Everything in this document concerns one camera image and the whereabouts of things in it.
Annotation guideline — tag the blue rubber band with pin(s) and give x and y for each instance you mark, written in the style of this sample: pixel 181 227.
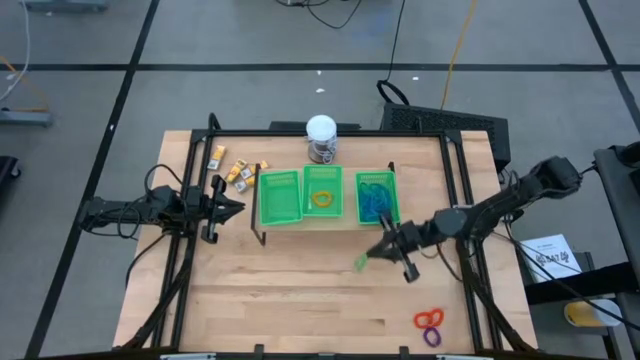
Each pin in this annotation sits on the blue rubber band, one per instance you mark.
pixel 372 216
pixel 379 201
pixel 365 204
pixel 369 189
pixel 387 191
pixel 381 212
pixel 389 210

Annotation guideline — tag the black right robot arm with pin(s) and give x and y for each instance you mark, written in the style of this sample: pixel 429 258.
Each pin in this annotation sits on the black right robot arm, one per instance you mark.
pixel 500 205

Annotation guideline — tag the white and yellow container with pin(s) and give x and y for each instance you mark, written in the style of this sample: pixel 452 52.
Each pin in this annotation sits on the white and yellow container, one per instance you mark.
pixel 592 313

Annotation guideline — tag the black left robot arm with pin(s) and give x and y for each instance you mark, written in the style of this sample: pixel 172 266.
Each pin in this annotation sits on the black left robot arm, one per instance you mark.
pixel 115 212

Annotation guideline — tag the grey stand base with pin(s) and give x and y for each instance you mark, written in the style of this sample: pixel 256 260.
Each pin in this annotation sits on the grey stand base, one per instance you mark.
pixel 25 118

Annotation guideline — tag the black perforated computer case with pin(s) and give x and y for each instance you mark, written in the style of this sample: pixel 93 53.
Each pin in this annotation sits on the black perforated computer case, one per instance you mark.
pixel 450 122

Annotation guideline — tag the black side cart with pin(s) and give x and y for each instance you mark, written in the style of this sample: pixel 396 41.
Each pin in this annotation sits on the black side cart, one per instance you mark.
pixel 617 225

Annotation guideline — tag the black floor object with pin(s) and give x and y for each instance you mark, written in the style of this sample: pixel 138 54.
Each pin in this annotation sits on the black floor object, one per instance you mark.
pixel 7 170

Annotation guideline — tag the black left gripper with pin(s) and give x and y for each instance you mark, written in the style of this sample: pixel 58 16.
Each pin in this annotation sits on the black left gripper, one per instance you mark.
pixel 202 207

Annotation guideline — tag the green three-compartment tray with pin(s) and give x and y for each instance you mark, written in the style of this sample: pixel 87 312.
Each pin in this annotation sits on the green three-compartment tray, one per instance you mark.
pixel 325 224

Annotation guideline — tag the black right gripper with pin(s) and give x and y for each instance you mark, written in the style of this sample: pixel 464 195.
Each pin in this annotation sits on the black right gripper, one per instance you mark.
pixel 411 240

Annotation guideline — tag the white-lidded jar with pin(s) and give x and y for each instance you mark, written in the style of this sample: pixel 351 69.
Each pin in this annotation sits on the white-lidded jar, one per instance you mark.
pixel 321 127

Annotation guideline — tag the white printed paper sheet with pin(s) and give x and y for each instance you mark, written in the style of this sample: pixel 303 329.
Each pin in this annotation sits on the white printed paper sheet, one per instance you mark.
pixel 550 250

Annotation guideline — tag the yellow packet white label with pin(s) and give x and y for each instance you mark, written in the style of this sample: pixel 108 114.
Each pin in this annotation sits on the yellow packet white label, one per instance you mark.
pixel 246 173
pixel 217 157
pixel 241 186
pixel 236 171

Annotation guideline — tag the green plastic basket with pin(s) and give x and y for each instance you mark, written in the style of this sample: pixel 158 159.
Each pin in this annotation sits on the green plastic basket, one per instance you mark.
pixel 377 176
pixel 323 177
pixel 280 200

